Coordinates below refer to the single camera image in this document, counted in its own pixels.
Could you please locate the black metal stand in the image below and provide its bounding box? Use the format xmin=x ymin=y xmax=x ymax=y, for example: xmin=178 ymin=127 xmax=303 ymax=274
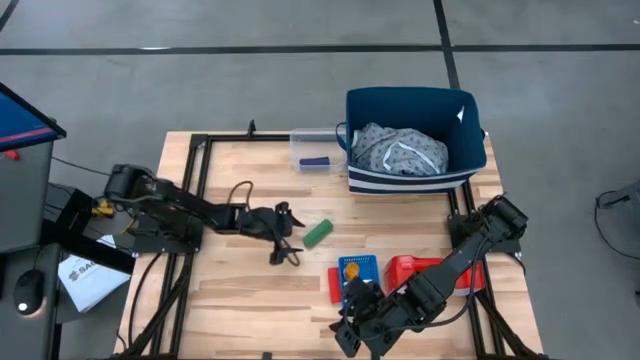
xmin=42 ymin=183 xmax=136 ymax=275

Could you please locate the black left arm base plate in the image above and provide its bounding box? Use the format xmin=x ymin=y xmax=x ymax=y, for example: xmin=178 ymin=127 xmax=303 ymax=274
xmin=132 ymin=214 xmax=204 ymax=255

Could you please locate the red block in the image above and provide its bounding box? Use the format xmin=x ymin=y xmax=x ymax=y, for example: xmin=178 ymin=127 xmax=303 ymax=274
xmin=327 ymin=266 xmax=343 ymax=305

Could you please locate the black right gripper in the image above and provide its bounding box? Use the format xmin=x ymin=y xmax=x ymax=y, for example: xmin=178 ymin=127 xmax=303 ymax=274
xmin=329 ymin=278 xmax=407 ymax=359

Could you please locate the yellow cable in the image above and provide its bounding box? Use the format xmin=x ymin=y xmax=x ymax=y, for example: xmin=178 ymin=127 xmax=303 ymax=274
xmin=91 ymin=198 xmax=117 ymax=218

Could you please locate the red first aid case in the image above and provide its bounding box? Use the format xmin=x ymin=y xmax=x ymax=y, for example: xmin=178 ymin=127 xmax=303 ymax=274
xmin=383 ymin=254 xmax=486 ymax=297

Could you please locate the white printed paper sheet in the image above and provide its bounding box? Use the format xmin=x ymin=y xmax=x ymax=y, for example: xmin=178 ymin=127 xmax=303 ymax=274
xmin=57 ymin=234 xmax=132 ymax=314

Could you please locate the clear plastic container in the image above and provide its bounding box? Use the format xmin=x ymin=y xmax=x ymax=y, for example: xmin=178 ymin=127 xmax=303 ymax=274
xmin=289 ymin=127 xmax=348 ymax=174

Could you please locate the grey cabinet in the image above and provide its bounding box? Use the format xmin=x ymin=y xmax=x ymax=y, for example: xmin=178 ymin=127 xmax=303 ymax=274
xmin=0 ymin=141 xmax=55 ymax=254

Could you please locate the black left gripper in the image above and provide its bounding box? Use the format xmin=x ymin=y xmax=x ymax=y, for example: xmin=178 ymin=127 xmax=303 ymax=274
xmin=235 ymin=201 xmax=307 ymax=266

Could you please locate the black computer mouse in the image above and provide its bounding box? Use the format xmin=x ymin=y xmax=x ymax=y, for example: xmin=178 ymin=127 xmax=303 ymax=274
xmin=13 ymin=268 xmax=47 ymax=317

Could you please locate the black floor cable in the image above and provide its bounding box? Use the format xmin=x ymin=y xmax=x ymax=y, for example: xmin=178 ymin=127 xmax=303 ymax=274
xmin=592 ymin=190 xmax=640 ymax=262

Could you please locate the green bandage roll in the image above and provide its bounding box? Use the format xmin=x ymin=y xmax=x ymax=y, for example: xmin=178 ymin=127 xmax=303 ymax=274
xmin=302 ymin=218 xmax=335 ymax=249

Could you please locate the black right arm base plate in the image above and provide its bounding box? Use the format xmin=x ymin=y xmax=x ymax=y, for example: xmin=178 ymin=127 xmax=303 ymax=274
xmin=448 ymin=212 xmax=521 ymax=255

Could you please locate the grey floor object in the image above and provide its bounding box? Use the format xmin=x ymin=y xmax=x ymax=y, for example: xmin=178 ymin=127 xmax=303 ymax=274
xmin=594 ymin=180 xmax=640 ymax=210

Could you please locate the grey patterned cloth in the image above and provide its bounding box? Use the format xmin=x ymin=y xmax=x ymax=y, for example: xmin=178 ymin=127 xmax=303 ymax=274
xmin=350 ymin=122 xmax=450 ymax=177

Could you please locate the navy white striped fabric bin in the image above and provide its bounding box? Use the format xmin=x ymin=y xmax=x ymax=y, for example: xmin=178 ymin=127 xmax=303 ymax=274
xmin=335 ymin=86 xmax=489 ymax=197

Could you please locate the blue plastic basket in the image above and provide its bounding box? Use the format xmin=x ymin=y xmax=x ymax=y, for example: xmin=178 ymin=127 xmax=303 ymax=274
xmin=337 ymin=254 xmax=380 ymax=307

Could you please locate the thin black cable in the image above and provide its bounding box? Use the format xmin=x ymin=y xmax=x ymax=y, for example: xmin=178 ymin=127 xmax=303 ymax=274
xmin=51 ymin=157 xmax=112 ymax=177

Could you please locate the blue screen monitor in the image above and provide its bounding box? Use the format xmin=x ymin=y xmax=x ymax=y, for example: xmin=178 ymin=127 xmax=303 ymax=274
xmin=0 ymin=82 xmax=68 ymax=153

